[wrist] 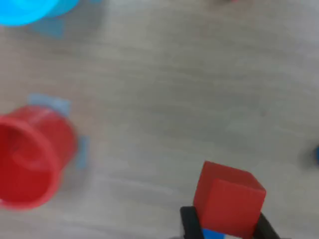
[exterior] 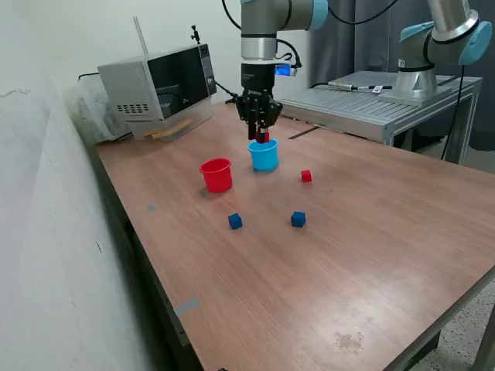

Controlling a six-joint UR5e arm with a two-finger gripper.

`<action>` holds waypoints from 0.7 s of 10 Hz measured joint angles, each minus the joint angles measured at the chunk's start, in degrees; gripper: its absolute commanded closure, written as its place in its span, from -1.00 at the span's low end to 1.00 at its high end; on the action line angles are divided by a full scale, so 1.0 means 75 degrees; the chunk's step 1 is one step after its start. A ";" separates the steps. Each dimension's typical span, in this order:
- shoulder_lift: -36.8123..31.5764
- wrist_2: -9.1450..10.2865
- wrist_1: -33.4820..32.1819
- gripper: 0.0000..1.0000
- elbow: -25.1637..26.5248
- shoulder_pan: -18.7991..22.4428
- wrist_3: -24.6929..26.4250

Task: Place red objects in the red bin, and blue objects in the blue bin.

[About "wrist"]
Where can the red plastic cup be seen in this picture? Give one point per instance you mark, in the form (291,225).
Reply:
(25,161)

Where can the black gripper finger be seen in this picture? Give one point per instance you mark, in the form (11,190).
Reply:
(191,224)
(266,230)

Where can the light blue plastic cup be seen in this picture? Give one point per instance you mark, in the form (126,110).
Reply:
(25,12)

